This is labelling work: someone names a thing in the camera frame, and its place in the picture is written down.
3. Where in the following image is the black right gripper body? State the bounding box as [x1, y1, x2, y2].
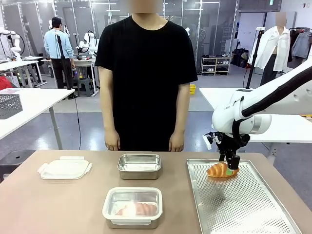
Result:
[215, 133, 241, 158]

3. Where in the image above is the golden croissant bread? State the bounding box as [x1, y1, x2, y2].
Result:
[114, 201, 158, 216]
[207, 162, 239, 178]

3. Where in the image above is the white plastic container lid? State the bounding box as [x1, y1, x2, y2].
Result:
[37, 156, 93, 180]
[102, 187, 163, 225]

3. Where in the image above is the person's right forearm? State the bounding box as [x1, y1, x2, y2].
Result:
[101, 102, 119, 136]

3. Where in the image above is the person's left forearm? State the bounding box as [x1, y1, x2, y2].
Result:
[172, 102, 190, 136]

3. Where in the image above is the rectangular stainless steel container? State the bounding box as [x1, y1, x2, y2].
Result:
[117, 153, 162, 180]
[105, 187, 161, 230]

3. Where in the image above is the person's left hand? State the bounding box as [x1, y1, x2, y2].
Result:
[169, 133, 185, 152]

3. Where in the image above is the person's right hand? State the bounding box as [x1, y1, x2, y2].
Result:
[105, 133, 121, 151]

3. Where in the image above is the white table leg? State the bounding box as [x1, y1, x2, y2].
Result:
[267, 142, 278, 163]

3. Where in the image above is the perforated aluminium baking tray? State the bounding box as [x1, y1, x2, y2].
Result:
[186, 158, 303, 234]

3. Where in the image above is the white shoe rack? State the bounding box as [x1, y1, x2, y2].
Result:
[201, 56, 232, 76]

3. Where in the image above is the black bags pile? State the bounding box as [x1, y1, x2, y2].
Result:
[232, 48, 250, 68]

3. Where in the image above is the black tripod with light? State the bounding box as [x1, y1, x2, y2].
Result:
[244, 27, 266, 90]

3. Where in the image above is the person in black t-shirt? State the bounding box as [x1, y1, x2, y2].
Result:
[94, 0, 198, 152]

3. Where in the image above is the mannequin in white shirt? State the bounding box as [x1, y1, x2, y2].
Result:
[248, 12, 291, 86]

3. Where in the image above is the clothes rack with garments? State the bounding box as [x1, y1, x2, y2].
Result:
[288, 27, 312, 62]

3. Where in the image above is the grey step stool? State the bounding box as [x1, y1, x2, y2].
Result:
[77, 78, 95, 98]

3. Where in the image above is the black tripod stand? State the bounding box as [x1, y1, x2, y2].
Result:
[55, 34, 74, 91]

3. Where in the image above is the white table with grey basket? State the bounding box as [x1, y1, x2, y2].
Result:
[0, 87, 76, 150]

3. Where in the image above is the man in light blue shirt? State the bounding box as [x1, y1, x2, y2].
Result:
[44, 17, 75, 100]

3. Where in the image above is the black round stool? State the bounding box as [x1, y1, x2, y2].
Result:
[0, 149, 37, 183]

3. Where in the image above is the grey perforated basket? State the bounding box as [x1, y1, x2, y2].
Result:
[0, 94, 23, 120]

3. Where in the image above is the white background desk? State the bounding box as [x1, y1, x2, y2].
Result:
[0, 56, 47, 89]

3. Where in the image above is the red fabric object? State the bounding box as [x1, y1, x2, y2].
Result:
[0, 76, 13, 91]

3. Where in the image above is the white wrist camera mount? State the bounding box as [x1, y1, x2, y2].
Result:
[202, 133, 220, 151]

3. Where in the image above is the black arm cable sleeve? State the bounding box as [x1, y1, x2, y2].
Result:
[231, 69, 312, 149]

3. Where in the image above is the thin black hanging cable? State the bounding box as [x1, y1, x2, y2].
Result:
[74, 96, 81, 150]

